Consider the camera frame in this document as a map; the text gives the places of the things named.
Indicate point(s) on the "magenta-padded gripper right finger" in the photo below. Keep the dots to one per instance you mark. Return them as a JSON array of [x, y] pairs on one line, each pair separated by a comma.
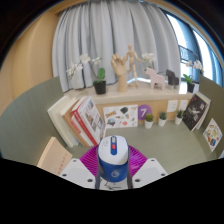
[[150, 171]]

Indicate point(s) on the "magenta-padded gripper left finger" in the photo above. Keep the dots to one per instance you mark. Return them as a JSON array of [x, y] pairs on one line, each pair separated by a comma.
[[78, 173]]

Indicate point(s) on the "white and blue computer mouse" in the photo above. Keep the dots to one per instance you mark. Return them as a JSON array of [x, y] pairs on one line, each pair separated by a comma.
[[113, 160]]

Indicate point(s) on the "small succulent in white pot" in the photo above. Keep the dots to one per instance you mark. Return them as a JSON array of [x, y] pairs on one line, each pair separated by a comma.
[[148, 124], [162, 122]]

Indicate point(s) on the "tan book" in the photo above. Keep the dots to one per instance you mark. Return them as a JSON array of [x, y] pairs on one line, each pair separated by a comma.
[[71, 123]]

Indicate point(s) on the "red and white magazine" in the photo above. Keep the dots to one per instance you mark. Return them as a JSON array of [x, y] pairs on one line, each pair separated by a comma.
[[90, 118]]

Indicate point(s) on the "thick white book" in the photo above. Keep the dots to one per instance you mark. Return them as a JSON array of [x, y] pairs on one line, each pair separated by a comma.
[[58, 120]]

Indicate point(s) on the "round purple number sign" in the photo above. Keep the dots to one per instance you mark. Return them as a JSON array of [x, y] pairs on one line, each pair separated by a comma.
[[144, 111]]

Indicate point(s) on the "white sticker sheet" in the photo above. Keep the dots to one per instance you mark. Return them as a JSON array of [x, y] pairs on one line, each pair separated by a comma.
[[120, 116]]

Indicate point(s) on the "food sticker sheet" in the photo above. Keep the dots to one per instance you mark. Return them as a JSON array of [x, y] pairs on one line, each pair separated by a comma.
[[212, 135]]

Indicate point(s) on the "dark covered book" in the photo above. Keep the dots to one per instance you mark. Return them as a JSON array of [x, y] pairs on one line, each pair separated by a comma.
[[195, 113]]

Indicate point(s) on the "grey-green desk partition panel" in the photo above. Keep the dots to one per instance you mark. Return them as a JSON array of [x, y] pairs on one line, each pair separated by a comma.
[[23, 120], [213, 96]]

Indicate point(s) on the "light wooden desk shelf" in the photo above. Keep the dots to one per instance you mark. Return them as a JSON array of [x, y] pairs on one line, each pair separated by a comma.
[[133, 96]]

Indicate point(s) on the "white orchid in black pot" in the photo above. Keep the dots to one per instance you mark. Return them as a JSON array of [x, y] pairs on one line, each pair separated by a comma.
[[190, 87], [99, 87]]

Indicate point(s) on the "pink horse figure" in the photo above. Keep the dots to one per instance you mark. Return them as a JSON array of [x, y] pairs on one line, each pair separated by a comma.
[[155, 78]]

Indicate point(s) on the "black horse figure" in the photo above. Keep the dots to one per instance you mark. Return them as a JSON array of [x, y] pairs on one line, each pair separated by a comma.
[[172, 77]]

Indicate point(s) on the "wooden hand model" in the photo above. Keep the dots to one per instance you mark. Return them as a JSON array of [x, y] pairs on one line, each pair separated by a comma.
[[120, 71]]

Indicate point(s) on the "wooden artist mannequin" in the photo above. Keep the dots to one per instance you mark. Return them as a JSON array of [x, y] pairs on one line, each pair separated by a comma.
[[133, 61]]

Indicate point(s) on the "white orchid behind horses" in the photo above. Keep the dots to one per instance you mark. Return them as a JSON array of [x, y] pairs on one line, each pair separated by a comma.
[[148, 57]]

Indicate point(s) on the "window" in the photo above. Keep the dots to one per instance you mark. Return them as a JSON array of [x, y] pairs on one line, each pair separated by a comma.
[[190, 43]]

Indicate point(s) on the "grey curtain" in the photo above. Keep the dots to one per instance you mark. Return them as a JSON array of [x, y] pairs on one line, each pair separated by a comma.
[[110, 30]]

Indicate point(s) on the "white wall socket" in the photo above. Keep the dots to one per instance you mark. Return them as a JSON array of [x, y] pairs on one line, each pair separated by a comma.
[[172, 106], [183, 105]]

